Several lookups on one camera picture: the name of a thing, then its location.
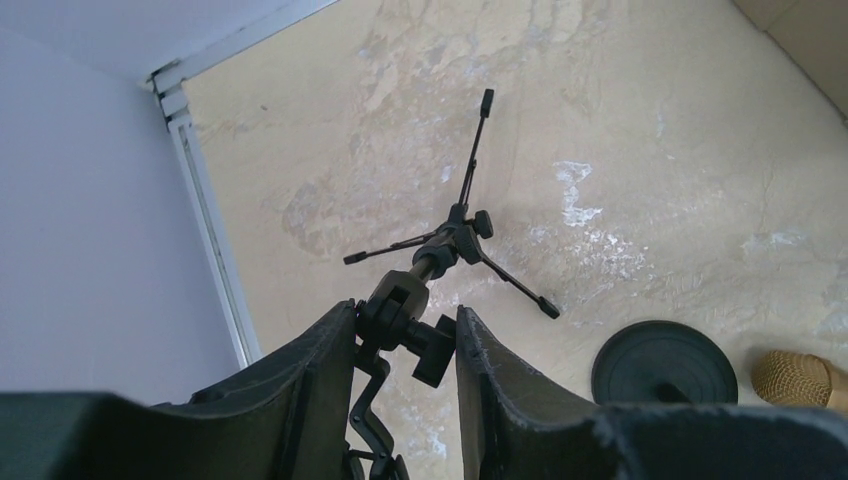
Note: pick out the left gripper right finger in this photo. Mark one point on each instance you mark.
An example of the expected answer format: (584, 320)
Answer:
(516, 423)

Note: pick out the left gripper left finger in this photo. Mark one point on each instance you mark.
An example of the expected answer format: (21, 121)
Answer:
(283, 417)

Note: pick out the black tripod shock mount stand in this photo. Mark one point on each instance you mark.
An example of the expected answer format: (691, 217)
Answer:
(391, 317)

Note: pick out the black stand for glitter mic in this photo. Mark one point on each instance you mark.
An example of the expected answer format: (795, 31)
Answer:
(661, 361)

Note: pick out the gold microphone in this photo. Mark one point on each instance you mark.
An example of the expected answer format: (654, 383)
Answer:
(786, 378)

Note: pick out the tan plastic tool case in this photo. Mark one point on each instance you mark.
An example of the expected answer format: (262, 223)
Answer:
(813, 33)

